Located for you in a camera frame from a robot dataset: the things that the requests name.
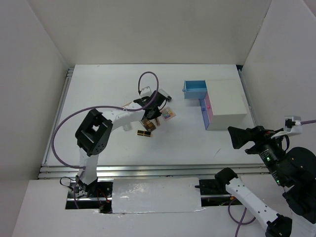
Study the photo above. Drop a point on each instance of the white cover plate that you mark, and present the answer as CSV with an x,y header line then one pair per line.
x,y
161,195

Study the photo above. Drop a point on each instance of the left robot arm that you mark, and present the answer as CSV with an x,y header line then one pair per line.
x,y
94,132

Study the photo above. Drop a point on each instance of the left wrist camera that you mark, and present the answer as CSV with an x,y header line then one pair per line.
x,y
145,92

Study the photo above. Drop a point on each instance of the white drawer cabinet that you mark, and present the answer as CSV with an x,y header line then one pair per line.
x,y
227,104

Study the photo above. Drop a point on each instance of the blue drawer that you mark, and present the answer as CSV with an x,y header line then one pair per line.
x,y
194,89

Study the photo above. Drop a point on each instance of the clear bottle black cap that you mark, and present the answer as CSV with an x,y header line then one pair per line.
x,y
168,97

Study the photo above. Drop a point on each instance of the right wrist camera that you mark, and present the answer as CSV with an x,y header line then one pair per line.
x,y
290,124

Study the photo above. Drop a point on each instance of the pink drawer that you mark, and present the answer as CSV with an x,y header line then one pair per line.
x,y
208,107

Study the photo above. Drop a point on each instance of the aluminium rail frame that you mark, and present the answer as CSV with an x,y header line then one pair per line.
x,y
178,147

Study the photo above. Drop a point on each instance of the black gold lipstick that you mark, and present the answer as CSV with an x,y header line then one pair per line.
x,y
144,133

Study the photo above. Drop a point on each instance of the colourful square eyeshadow palette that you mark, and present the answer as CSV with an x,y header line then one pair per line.
x,y
167,113

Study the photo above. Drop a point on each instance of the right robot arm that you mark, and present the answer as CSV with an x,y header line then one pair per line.
x,y
294,172

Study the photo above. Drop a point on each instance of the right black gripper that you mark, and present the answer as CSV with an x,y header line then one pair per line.
x,y
253,138

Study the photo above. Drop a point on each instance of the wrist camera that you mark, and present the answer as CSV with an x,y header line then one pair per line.
x,y
290,124
145,92

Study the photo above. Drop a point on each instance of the brown long eyeshadow palette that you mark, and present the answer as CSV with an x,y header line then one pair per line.
x,y
148,125

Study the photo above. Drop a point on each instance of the clear bottle blue label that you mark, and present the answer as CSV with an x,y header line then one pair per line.
x,y
127,127

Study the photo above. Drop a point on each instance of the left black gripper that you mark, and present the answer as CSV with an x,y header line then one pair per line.
x,y
157,113

